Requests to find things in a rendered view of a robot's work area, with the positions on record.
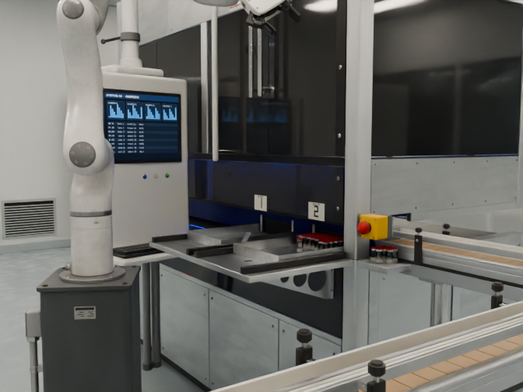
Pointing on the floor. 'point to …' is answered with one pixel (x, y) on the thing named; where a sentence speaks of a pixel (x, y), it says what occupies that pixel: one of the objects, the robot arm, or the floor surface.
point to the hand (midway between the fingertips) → (285, 24)
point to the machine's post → (357, 169)
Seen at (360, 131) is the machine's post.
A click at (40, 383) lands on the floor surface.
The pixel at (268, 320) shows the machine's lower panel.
